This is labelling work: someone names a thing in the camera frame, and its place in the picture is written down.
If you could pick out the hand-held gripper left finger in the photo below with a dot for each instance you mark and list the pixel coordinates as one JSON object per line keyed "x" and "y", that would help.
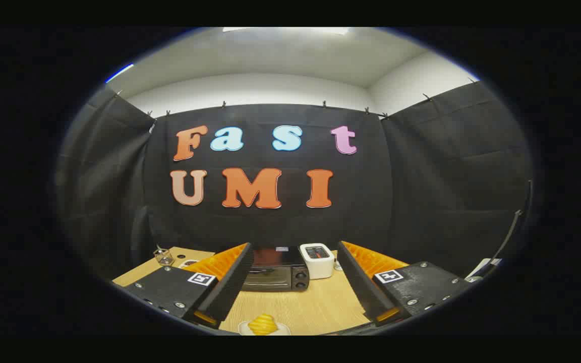
{"x": 232, "y": 282}

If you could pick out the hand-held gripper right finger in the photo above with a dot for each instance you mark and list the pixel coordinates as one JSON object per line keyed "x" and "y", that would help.
{"x": 358, "y": 282}

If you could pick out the black toaster oven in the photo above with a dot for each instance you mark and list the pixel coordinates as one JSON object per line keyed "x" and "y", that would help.
{"x": 276, "y": 278}

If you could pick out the yellow croissant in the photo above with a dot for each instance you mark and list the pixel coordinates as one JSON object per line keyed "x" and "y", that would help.
{"x": 263, "y": 324}

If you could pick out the white bread toaster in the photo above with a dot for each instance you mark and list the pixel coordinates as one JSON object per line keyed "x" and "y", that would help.
{"x": 316, "y": 264}

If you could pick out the white patterned flat item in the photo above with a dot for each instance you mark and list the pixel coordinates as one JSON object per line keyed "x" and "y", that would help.
{"x": 188, "y": 263}

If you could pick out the white plate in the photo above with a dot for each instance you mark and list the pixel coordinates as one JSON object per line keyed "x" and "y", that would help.
{"x": 283, "y": 330}

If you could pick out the black backdrop cloth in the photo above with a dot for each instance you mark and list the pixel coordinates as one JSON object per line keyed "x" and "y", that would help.
{"x": 371, "y": 201}

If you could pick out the white flat object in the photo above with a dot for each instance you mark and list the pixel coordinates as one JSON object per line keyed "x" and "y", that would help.
{"x": 483, "y": 267}

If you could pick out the ceiling light panel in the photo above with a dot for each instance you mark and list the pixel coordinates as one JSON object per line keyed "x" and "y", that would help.
{"x": 285, "y": 29}

